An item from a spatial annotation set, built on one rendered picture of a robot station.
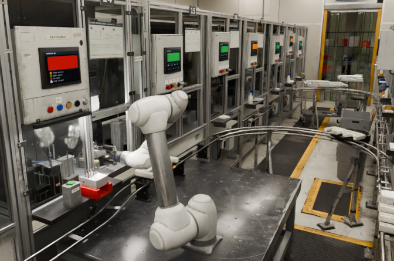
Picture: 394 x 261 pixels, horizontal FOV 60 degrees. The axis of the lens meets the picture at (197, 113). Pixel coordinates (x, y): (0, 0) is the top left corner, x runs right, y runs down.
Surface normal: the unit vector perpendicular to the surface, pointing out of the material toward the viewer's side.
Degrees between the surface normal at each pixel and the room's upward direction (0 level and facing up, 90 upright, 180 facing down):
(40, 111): 90
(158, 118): 79
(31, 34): 90
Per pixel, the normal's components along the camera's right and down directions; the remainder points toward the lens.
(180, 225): 0.61, -0.17
